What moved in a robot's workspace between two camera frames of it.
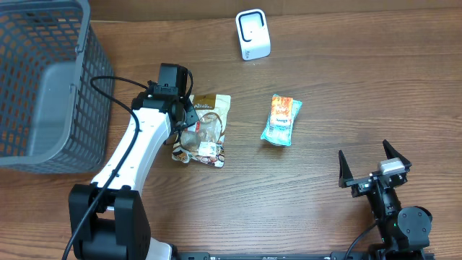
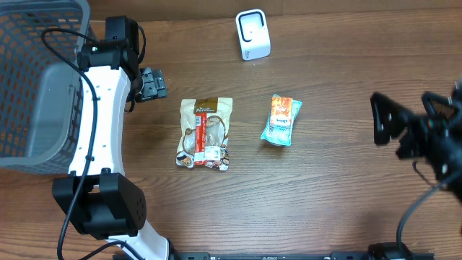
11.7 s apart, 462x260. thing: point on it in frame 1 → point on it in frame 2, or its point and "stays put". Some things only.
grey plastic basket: (57, 89) stays put
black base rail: (332, 256) stays put
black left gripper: (188, 118) → (152, 84)
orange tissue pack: (281, 111) stays put
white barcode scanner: (253, 35) stays put
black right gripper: (370, 179) → (415, 129)
